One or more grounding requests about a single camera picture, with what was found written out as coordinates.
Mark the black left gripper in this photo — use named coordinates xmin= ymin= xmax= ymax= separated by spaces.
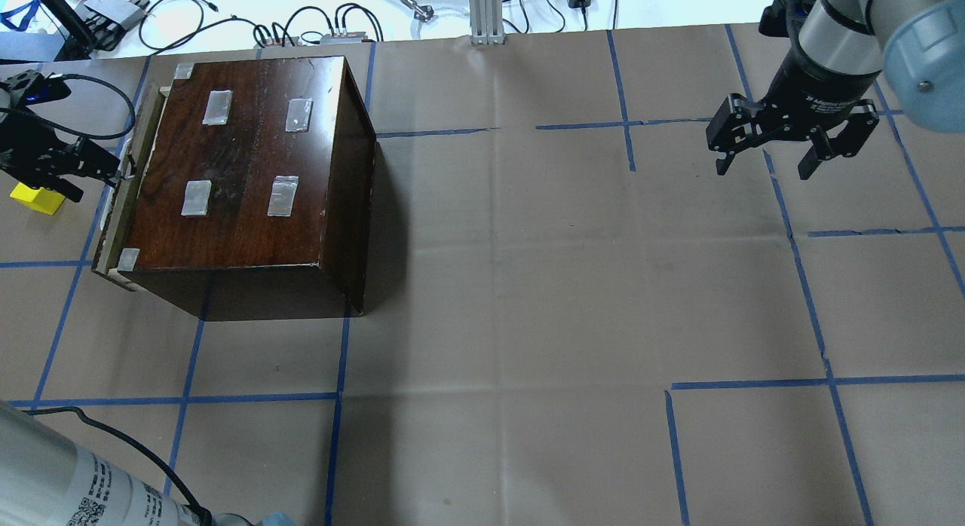
xmin=1 ymin=116 xmax=120 ymax=203

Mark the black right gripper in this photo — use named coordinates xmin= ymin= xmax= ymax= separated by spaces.
xmin=706 ymin=53 xmax=880 ymax=180

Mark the yellow block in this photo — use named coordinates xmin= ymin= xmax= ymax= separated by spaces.
xmin=9 ymin=182 xmax=66 ymax=215

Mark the light wooden drawer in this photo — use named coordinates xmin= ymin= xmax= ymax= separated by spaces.
xmin=92 ymin=82 xmax=171 ymax=292

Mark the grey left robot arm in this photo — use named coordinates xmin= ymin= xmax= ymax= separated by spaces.
xmin=1 ymin=118 xmax=294 ymax=525

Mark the dark wooden drawer cabinet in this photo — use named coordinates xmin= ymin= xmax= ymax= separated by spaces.
xmin=120 ymin=56 xmax=377 ymax=321

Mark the grey corner tape patch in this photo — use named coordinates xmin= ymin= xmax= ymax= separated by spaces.
xmin=116 ymin=248 xmax=140 ymax=272
xmin=173 ymin=63 xmax=195 ymax=80

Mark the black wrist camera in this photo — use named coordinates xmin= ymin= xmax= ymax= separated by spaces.
xmin=1 ymin=69 xmax=72 ymax=109

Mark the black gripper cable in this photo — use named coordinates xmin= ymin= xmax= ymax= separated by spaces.
xmin=0 ymin=74 xmax=136 ymax=142

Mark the aluminium frame post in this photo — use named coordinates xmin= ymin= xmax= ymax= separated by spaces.
xmin=469 ymin=0 xmax=504 ymax=45

